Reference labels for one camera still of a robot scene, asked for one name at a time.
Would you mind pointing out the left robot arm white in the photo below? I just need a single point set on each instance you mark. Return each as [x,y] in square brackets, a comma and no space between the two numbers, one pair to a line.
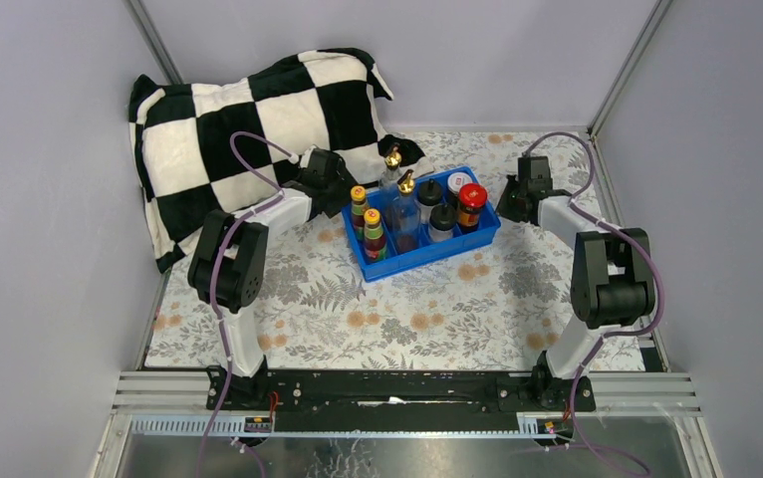
[228,265]

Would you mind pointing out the yellow cap sauce bottle front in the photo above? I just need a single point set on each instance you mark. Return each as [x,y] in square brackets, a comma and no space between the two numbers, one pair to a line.
[374,241]

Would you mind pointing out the white lid brown sauce jar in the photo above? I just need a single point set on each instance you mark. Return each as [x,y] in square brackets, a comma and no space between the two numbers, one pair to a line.
[454,182]

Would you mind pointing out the red lid chili sauce jar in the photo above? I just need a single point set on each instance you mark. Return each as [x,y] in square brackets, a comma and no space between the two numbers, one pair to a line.
[471,200]

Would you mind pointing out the black lid shaker jar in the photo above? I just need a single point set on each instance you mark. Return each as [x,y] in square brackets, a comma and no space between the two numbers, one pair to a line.
[429,193]
[441,222]

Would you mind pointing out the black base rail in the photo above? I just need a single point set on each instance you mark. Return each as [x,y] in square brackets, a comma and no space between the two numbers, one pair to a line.
[303,400]

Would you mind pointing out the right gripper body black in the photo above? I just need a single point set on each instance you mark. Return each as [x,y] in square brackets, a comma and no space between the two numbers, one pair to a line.
[508,205]

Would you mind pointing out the floral tablecloth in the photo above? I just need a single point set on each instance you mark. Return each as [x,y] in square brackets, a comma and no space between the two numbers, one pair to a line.
[495,307]

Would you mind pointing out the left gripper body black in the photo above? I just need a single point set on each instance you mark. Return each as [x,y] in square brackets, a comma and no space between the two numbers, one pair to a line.
[338,191]

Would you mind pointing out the glass oil bottle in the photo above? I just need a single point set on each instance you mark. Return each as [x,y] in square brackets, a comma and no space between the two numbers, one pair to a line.
[405,214]
[391,174]

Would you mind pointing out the black lid shaker jar front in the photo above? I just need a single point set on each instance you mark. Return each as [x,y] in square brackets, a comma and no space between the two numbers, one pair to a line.
[441,222]

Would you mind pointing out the black white checkered blanket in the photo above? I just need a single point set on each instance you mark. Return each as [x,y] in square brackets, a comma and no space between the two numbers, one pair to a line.
[200,147]

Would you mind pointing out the glass oil bottle front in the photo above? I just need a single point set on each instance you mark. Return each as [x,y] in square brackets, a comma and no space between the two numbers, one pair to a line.
[391,174]

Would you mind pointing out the blue plastic divided bin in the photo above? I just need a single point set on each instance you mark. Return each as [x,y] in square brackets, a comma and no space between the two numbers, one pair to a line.
[426,252]

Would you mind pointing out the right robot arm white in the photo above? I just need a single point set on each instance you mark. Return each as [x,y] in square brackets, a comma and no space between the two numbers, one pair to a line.
[612,284]

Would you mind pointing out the yellow cap sauce bottle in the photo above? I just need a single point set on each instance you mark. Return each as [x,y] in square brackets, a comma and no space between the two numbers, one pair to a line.
[374,241]
[358,208]

